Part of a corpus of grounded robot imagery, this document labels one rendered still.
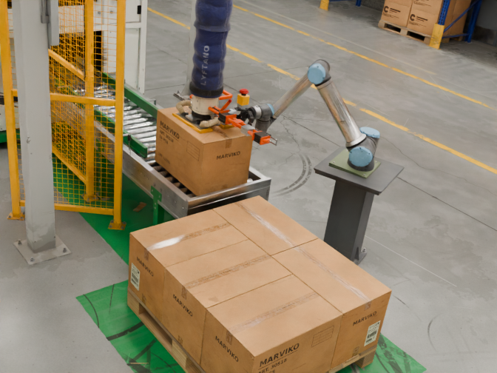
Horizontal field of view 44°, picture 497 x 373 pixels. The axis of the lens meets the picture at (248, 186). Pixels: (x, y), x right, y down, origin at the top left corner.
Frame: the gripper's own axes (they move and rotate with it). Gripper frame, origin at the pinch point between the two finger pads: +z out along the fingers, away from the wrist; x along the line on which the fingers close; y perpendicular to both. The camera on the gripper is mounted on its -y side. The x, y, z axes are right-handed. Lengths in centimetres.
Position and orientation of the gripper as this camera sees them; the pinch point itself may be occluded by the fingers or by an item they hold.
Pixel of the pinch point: (229, 118)
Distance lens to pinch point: 405.0
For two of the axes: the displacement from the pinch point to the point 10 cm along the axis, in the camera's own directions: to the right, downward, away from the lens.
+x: 1.3, -8.7, -4.7
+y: -6.1, -4.5, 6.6
